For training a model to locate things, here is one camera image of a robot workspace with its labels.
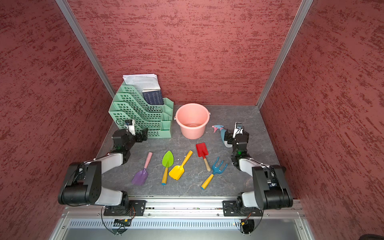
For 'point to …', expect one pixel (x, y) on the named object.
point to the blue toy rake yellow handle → (215, 170)
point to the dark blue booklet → (154, 97)
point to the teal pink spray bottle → (222, 133)
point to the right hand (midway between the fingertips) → (234, 130)
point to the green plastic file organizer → (128, 105)
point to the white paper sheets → (144, 82)
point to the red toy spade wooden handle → (202, 151)
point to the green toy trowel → (167, 161)
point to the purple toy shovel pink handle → (140, 177)
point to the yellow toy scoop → (177, 172)
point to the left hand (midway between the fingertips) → (140, 130)
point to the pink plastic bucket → (192, 118)
